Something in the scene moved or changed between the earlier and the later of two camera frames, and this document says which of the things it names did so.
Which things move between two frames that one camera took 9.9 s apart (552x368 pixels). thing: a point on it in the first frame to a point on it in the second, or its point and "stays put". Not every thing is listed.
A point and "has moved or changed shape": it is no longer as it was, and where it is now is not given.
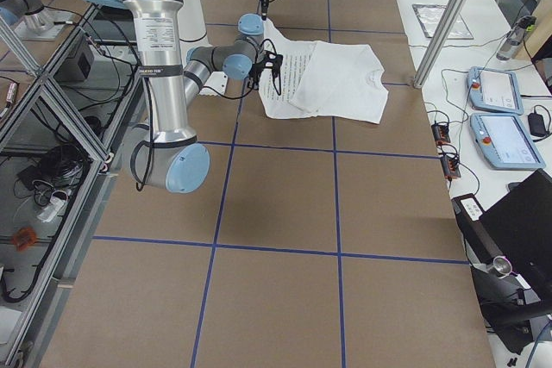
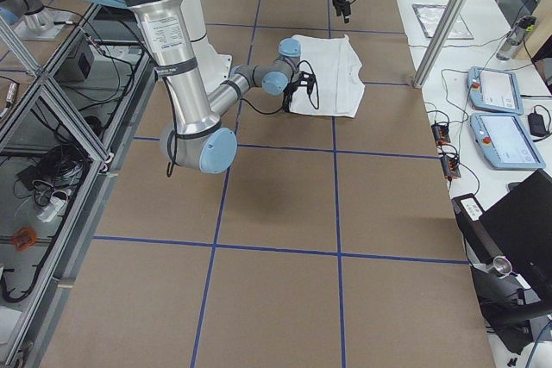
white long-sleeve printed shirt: (327, 79) has moved or changed shape
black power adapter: (536, 124) stays put
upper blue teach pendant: (494, 90) stays put
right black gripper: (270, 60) to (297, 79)
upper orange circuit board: (441, 132) stays put
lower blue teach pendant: (505, 141) stays put
